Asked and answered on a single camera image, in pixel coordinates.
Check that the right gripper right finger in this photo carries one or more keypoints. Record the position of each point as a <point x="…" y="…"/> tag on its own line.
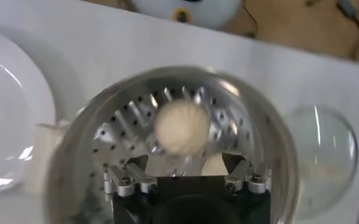
<point x="240" y="176"/>

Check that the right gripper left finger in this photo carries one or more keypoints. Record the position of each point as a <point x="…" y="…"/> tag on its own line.
<point x="136" y="178"/>

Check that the stainless steel steamer basket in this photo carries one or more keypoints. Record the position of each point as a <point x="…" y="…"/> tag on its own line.
<point x="75" y="170"/>

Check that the white round plate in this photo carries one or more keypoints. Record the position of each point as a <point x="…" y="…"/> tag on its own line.
<point x="11" y="121"/>

